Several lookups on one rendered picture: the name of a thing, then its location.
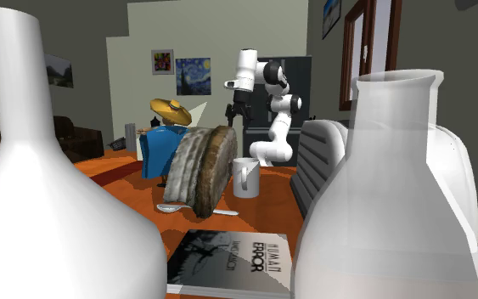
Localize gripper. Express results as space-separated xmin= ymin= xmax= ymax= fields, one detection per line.
xmin=225 ymin=88 xmax=254 ymax=127

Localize blue starry night painting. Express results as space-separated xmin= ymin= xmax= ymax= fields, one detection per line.
xmin=175 ymin=57 xmax=213 ymax=97

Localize white mug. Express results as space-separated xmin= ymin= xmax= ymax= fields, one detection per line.
xmin=231 ymin=156 xmax=261 ymax=200

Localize brown bread slice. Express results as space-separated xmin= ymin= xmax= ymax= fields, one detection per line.
xmin=162 ymin=124 xmax=239 ymax=220

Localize dark cabinet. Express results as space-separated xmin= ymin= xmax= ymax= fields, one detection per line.
xmin=241 ymin=55 xmax=313 ymax=168

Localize figure with yellow hat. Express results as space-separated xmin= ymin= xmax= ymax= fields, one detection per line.
xmin=135 ymin=97 xmax=194 ymax=189

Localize white grey toaster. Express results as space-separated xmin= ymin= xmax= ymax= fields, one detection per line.
xmin=290 ymin=118 xmax=478 ymax=250

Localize grey cylindrical bin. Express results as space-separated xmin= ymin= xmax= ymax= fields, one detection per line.
xmin=124 ymin=122 xmax=138 ymax=154

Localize silver spoon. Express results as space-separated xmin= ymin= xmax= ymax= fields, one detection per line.
xmin=155 ymin=201 xmax=240 ymax=217

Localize brown framed window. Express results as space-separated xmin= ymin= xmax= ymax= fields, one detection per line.
xmin=338 ymin=0 xmax=403 ymax=112

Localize dark basket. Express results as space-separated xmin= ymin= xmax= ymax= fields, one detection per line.
xmin=107 ymin=137 xmax=127 ymax=153

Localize grey black book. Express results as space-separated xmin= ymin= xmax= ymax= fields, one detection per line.
xmin=165 ymin=228 xmax=296 ymax=299

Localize brown sofa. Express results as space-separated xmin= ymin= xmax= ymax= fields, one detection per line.
xmin=0 ymin=115 xmax=105 ymax=176

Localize clear glass flask vase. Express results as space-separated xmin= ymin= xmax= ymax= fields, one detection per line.
xmin=290 ymin=69 xmax=478 ymax=299

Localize white narrow-neck vase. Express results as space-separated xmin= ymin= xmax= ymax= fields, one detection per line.
xmin=0 ymin=6 xmax=169 ymax=299

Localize colourful square wall picture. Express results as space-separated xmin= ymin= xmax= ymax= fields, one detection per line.
xmin=150 ymin=48 xmax=176 ymax=76

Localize blue framed wall picture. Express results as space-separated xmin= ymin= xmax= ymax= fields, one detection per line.
xmin=321 ymin=0 xmax=343 ymax=41

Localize dark landscape wall picture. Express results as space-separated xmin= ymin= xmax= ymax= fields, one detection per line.
xmin=43 ymin=53 xmax=75 ymax=89

